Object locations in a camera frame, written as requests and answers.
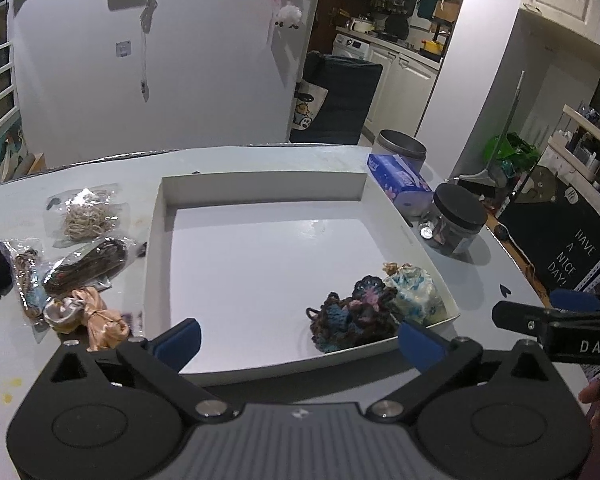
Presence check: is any white cardboard box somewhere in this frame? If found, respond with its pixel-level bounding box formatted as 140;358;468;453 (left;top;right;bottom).
144;171;462;376

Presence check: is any grey metal tin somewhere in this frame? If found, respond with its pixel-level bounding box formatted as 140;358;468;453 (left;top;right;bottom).
376;129;427;173

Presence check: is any glass jar with black lid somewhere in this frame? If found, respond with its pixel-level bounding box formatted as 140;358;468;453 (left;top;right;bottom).
419;182;488;258

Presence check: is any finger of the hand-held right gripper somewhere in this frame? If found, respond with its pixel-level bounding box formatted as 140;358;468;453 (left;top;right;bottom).
550;288;600;317
491;301;556;347

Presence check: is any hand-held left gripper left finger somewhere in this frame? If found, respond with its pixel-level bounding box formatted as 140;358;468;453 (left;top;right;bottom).
46;318;237;422

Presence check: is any dark crocheted flower piece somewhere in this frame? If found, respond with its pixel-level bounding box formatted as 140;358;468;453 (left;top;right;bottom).
306;275;401;355

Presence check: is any bag of dark hair ties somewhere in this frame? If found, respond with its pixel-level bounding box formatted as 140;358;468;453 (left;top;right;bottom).
40;237;148;296

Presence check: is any white shelf rack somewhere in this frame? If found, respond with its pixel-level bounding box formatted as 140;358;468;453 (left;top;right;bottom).
545;104;600;186

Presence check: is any white kitchen cabinet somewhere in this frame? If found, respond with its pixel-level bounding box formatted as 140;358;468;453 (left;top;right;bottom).
365;42;438;141

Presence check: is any blue tissue pack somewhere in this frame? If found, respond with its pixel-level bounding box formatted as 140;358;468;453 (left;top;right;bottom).
366;153;436;216

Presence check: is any hanging white plush toy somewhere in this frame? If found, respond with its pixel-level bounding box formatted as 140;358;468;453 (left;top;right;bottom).
274;4;302;30

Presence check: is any white washing machine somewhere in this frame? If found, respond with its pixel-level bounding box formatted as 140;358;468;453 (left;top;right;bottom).
332;34;372;61

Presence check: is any green plastic bag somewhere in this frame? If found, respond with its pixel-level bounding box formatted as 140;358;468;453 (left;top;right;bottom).
482;132;541;175

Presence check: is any peach satin scrunchie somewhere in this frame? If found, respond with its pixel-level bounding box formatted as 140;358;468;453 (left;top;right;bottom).
72;287;131;353

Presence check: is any silver satin scrunchie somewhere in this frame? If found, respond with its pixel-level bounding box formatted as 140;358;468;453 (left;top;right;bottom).
42;296;88;332

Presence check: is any hanging string ornament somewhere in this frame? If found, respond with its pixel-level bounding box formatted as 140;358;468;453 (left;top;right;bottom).
139;0;160;103

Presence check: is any packet of brown cord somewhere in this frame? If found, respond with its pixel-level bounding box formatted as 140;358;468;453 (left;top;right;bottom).
12;247;48;328

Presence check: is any bag of beige rubber bands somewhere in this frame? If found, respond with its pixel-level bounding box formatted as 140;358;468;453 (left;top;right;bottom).
44;182;131;248

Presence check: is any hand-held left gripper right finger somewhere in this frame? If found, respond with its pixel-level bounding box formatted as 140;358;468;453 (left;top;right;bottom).
366;320;557;420

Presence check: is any black letter board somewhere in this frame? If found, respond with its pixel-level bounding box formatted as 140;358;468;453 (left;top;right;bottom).
500;160;600;293

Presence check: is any cartoon print tote bag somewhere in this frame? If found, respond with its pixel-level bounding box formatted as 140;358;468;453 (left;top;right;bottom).
291;80;329;133

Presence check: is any colourful painted panel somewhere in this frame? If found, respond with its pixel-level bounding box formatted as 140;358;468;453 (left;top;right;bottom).
0;127;46;191

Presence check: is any dark covered chair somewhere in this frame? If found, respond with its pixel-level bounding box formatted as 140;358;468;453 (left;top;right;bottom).
290;51;384;146

